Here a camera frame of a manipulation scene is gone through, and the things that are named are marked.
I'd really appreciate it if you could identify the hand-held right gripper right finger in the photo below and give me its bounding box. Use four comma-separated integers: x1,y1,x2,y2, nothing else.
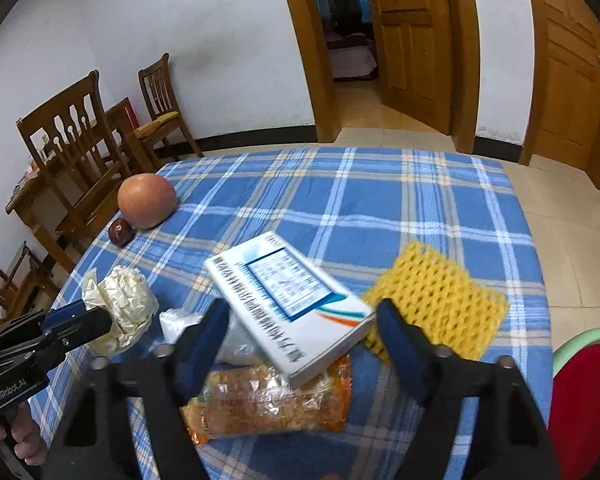
375,299,563,480

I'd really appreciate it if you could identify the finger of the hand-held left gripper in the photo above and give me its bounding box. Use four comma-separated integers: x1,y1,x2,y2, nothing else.
42,300,93,331
47,307,115,361

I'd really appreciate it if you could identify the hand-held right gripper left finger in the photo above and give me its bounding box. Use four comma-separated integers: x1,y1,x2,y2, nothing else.
62,297,231,480

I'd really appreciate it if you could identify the white tissue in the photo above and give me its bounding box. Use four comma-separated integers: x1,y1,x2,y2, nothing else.
82,266,160,357

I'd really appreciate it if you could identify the white and teal box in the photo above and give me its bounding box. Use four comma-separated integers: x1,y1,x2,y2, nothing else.
203,231,375,390

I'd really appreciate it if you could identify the green bin with red liner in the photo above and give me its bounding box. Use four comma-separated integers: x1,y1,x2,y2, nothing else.
547,327,600,480

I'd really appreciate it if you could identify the person's left hand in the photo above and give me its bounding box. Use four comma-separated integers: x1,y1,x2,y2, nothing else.
0,400,48,466

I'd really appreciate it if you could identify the white plastic bag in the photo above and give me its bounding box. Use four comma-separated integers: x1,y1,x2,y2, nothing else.
159,307,261,366

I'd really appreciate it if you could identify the yellow foam fruit net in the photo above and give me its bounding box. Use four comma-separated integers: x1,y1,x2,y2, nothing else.
362,241,510,363

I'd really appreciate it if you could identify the clear orange snack packet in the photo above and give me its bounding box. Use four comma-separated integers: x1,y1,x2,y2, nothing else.
180,355,353,446

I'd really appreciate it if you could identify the dark red fruit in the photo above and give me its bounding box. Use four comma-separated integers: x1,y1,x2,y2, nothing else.
108,218,133,247

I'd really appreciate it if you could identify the wooden side table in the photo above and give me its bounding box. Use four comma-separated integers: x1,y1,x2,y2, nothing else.
6,97,141,271

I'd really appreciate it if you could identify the orange apple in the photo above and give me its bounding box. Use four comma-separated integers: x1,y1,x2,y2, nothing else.
117,172,177,231

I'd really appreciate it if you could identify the blue plaid tablecloth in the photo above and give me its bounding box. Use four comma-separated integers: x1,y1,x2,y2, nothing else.
27,146,553,480

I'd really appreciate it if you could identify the tall wooden chair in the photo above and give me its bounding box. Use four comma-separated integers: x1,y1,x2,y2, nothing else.
16,70,136,251

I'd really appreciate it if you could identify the wooden chair with yellow cushion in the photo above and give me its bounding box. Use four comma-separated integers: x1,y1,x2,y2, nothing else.
130,52,204,161

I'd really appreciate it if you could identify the bed with pink cover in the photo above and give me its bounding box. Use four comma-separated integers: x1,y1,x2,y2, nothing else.
326,30,378,82

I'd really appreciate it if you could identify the open wooden door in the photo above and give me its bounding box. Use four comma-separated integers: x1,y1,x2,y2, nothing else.
360,0,453,136

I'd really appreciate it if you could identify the closed wooden door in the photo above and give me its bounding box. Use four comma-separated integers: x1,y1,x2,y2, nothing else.
520,0,600,193

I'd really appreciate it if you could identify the wooden door frame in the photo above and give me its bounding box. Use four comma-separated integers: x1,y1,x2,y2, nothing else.
276,0,481,155

